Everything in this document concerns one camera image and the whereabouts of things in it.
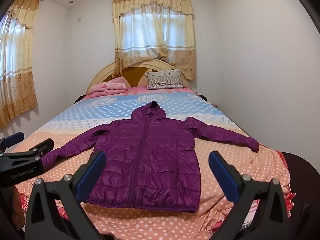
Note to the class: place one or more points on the person's left forearm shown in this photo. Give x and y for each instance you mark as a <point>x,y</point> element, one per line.
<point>18,207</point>

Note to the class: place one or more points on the dark brown round furniture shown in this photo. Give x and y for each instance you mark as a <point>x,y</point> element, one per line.
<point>305,180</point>

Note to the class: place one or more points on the polka dot bedspread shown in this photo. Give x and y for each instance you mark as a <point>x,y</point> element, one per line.
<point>225,130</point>

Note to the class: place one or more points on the cream wooden headboard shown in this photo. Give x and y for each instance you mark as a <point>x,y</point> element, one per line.
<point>135,76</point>

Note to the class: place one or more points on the dark object beside bed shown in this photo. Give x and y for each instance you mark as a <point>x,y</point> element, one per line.
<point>203,97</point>
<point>80,98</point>

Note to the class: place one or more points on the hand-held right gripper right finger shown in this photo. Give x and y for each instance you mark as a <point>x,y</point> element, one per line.
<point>222,177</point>

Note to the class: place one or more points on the striped patterned pillow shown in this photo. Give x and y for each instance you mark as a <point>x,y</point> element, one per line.
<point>165,80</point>

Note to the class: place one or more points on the wide beige floral curtain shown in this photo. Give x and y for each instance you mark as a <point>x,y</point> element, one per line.
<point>152,30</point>

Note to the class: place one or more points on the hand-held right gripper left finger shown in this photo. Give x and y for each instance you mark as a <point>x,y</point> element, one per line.
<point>91,177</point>

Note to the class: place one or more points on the purple hooded puffer jacket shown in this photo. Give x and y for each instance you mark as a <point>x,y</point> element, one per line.
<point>150,160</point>

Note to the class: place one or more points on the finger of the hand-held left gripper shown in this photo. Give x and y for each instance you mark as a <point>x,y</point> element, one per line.
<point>45,145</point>
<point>12,138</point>

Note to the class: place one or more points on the pink folded blanket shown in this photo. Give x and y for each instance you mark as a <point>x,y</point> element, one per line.
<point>107,87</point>

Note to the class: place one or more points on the red plaid bedsheet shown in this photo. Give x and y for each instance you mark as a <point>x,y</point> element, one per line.
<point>285,170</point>

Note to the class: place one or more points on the narrow beige floral curtain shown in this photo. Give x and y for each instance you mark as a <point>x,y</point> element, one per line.
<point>17,67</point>

